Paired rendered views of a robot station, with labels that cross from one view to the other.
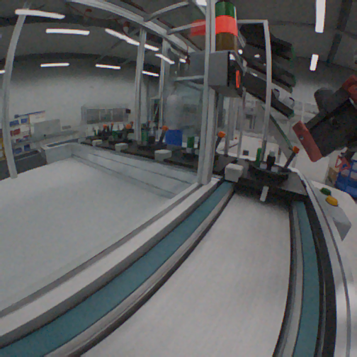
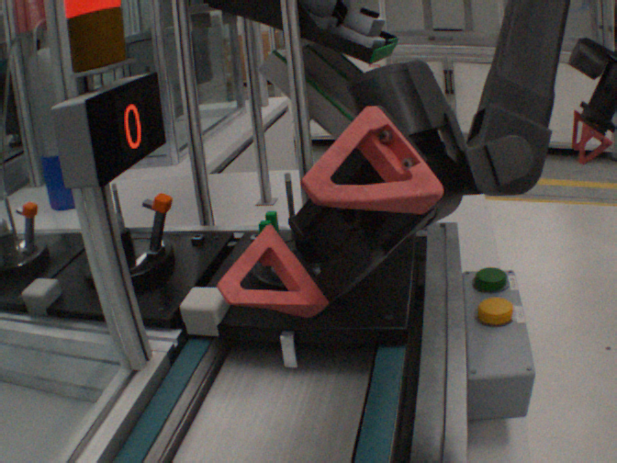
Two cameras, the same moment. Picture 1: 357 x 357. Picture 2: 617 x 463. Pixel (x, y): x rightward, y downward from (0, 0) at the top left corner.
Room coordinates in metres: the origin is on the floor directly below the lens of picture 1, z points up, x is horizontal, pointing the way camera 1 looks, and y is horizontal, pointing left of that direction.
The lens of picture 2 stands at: (-0.15, -0.09, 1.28)
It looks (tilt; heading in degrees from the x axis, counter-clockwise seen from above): 23 degrees down; 341
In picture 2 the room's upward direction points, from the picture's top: 6 degrees counter-clockwise
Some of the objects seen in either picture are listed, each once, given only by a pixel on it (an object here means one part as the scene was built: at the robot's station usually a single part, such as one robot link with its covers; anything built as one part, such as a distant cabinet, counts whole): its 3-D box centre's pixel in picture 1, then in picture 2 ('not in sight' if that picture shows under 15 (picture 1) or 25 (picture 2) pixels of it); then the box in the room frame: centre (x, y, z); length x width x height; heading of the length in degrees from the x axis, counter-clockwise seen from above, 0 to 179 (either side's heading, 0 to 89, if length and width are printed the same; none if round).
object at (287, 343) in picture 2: (264, 193); (289, 349); (0.32, -0.22, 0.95); 0.01 x 0.01 x 0.04; 57
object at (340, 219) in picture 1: (327, 211); (492, 337); (0.24, -0.43, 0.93); 0.21 x 0.07 x 0.06; 147
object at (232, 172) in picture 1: (234, 173); (206, 311); (0.40, -0.15, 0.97); 0.05 x 0.05 x 0.04; 57
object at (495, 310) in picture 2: (331, 202); (495, 313); (0.24, -0.43, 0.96); 0.04 x 0.04 x 0.02
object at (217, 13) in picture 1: (224, 13); not in sight; (0.33, -0.09, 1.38); 0.05 x 0.05 x 0.05
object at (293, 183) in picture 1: (267, 174); (311, 278); (0.42, -0.29, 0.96); 0.24 x 0.24 x 0.02; 57
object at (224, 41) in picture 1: (226, 45); (95, 39); (0.33, -0.09, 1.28); 0.05 x 0.05 x 0.05
